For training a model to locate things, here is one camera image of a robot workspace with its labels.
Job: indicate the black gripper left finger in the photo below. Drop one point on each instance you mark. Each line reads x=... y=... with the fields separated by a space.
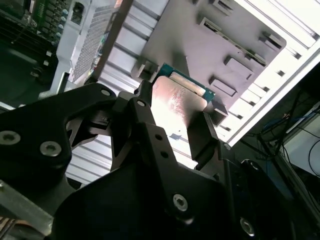
x=37 y=120

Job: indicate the silver topped CPU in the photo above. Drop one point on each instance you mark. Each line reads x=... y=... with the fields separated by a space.
x=175 y=100

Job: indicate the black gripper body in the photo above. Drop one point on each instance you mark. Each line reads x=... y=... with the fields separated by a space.
x=112 y=212

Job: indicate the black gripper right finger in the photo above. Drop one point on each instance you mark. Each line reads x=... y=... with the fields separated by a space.
x=202 y=140

